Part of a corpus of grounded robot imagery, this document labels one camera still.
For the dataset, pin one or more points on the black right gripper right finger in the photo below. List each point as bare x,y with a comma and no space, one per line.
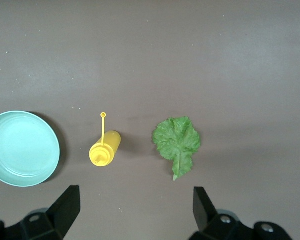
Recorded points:
203,212

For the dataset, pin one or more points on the green lettuce leaf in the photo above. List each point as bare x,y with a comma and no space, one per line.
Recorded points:
176,142

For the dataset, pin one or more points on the mint green round plate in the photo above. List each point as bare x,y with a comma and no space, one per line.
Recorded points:
20,150

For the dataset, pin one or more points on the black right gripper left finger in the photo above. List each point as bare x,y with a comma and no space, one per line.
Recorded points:
65,212

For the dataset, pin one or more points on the yellow mustard squeeze bottle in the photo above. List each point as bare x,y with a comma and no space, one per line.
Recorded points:
105,147

